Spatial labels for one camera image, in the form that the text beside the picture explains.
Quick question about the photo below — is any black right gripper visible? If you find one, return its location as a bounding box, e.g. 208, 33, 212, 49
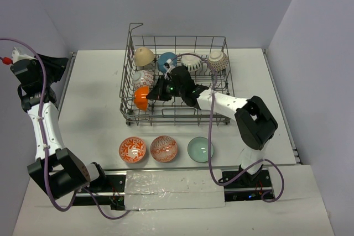
148, 75, 185, 101

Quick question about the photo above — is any blue white patterned bowl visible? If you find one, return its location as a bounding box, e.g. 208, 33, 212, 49
132, 70, 154, 90

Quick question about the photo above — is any tan bowl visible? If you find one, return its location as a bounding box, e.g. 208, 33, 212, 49
134, 47, 155, 66

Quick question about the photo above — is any white bowl orange rim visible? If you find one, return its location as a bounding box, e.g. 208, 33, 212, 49
181, 53, 202, 72

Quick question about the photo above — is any orange geometric pattern bowl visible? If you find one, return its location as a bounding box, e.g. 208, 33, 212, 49
150, 135, 178, 162

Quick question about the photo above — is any orange floral pattern bowl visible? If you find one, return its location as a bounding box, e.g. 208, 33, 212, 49
118, 137, 147, 164

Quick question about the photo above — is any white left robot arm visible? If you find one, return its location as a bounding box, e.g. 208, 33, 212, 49
10, 55, 108, 199

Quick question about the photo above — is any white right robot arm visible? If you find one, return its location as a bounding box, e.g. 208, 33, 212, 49
147, 66, 278, 187

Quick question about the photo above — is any pale green bowl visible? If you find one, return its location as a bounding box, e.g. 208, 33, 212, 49
188, 137, 209, 163

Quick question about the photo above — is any white taped sheet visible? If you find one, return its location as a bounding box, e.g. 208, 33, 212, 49
124, 170, 225, 211

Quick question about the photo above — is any grey wire dish rack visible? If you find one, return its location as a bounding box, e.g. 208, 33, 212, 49
119, 23, 235, 125

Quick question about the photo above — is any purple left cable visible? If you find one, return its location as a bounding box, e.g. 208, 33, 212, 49
0, 38, 131, 219

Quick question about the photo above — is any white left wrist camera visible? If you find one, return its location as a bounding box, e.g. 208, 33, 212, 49
1, 47, 34, 65

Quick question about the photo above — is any black mounting rail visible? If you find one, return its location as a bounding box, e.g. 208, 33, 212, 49
88, 169, 275, 211

